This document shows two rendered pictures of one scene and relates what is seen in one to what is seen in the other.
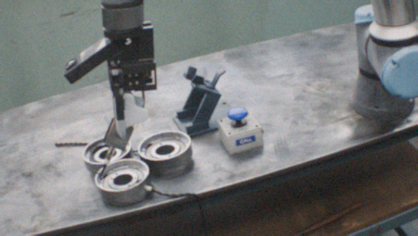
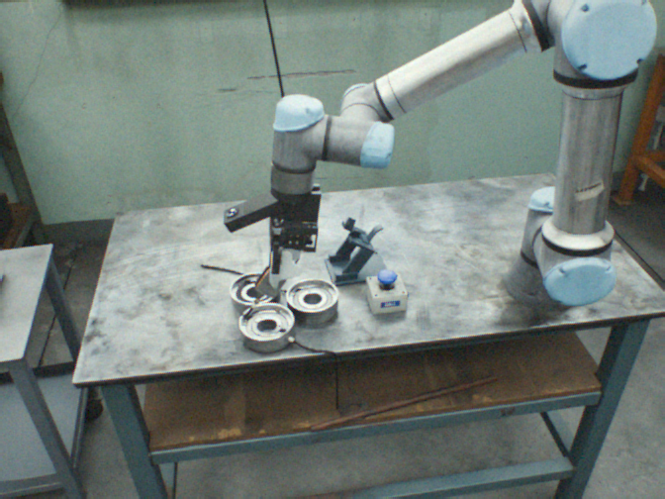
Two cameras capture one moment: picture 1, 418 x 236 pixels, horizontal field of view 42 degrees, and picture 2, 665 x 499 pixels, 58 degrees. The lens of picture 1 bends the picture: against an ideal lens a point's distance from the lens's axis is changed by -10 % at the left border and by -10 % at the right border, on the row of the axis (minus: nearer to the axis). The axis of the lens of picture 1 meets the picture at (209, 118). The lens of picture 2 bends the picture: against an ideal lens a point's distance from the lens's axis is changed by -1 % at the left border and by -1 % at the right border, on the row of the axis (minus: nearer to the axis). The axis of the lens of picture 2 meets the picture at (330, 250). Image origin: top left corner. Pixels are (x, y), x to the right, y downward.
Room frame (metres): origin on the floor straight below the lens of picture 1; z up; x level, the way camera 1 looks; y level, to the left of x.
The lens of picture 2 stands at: (0.06, 0.01, 1.62)
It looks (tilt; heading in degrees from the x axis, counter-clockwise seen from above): 35 degrees down; 3
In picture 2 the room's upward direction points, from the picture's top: 1 degrees counter-clockwise
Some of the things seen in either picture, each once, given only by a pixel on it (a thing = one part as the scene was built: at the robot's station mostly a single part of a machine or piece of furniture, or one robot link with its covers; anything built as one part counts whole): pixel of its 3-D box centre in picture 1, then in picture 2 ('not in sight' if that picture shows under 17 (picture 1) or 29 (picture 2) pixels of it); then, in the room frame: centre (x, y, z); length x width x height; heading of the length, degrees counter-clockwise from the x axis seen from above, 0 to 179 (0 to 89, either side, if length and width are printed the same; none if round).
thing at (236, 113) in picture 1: (238, 121); (386, 283); (1.03, -0.06, 0.85); 0.04 x 0.04 x 0.05
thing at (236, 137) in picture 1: (242, 131); (389, 293); (1.03, -0.06, 0.82); 0.08 x 0.07 x 0.05; 101
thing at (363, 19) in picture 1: (382, 35); (557, 224); (1.08, -0.39, 0.97); 0.13 x 0.12 x 0.14; 177
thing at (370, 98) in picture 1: (384, 83); (545, 268); (1.08, -0.39, 0.85); 0.15 x 0.15 x 0.10
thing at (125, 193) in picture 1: (124, 183); (267, 329); (0.93, 0.18, 0.82); 0.10 x 0.10 x 0.04
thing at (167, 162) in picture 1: (166, 153); (313, 302); (1.01, 0.09, 0.82); 0.10 x 0.10 x 0.04
